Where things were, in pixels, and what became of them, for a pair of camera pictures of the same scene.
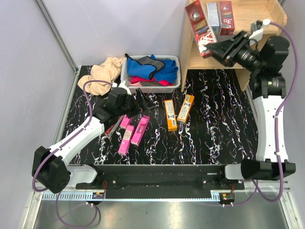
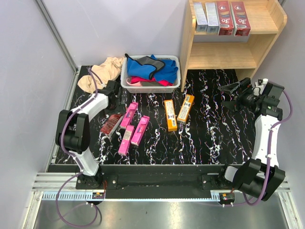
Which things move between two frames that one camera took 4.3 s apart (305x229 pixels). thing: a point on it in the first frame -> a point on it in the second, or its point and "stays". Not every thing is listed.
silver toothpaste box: (213, 17) stays
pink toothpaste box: (139, 132) stays
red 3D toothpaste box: (202, 30) -> (241, 25)
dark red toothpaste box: (112, 129) stays
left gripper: (145, 104) -> (120, 108)
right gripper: (241, 40) -> (245, 84)
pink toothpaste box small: (124, 147) stays
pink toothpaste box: (126, 121) stays
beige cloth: (107, 71) stays
